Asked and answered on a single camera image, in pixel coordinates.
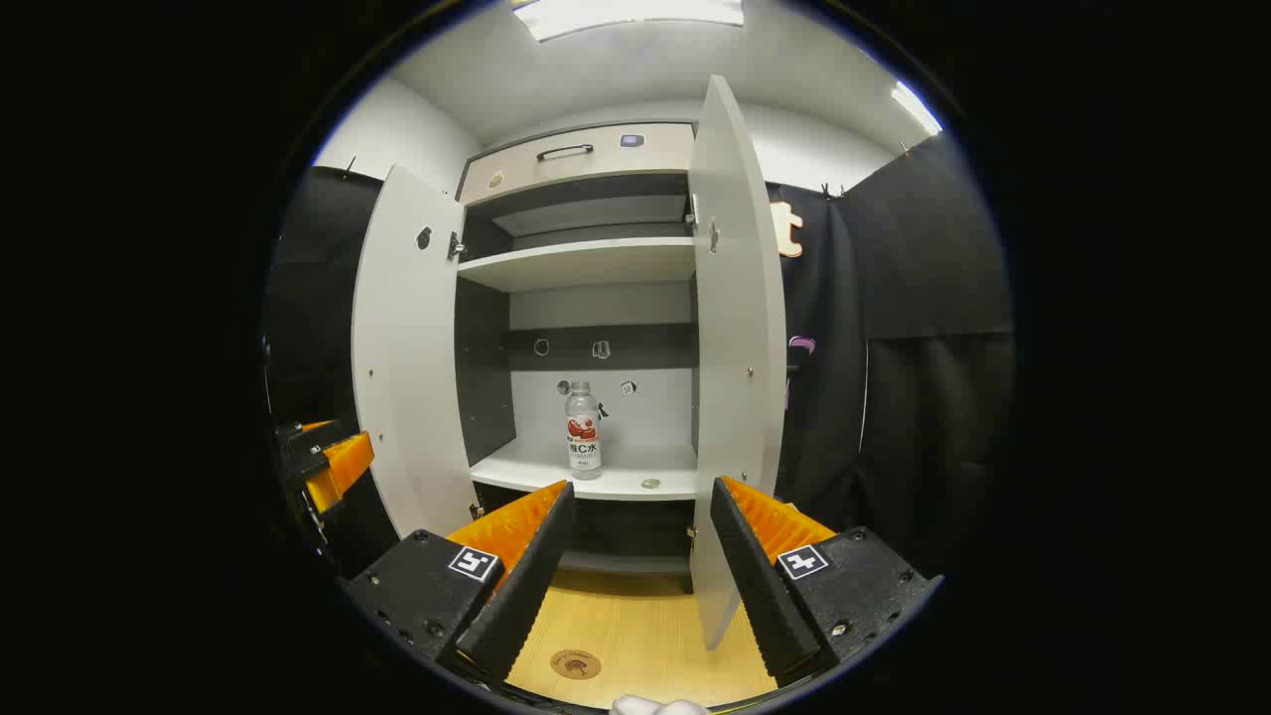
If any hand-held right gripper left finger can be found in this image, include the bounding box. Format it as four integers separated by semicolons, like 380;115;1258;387
341;481;577;684

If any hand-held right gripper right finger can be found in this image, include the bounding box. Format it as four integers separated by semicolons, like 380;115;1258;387
709;475;944;688

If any beige cabinet door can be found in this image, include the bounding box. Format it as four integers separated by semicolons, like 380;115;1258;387
352;164;480;539
687;74;788;652

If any clear bottle with red label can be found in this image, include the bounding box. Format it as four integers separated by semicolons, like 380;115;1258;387
565;381;603;482

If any beige cabinet drawer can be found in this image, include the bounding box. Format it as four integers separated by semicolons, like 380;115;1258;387
460;122;696;207

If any black backdrop cloth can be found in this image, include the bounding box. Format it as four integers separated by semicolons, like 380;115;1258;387
263;134;1016;582

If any ceiling light panel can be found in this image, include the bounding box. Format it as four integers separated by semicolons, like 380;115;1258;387
511;0;746;44
890;80;943;138

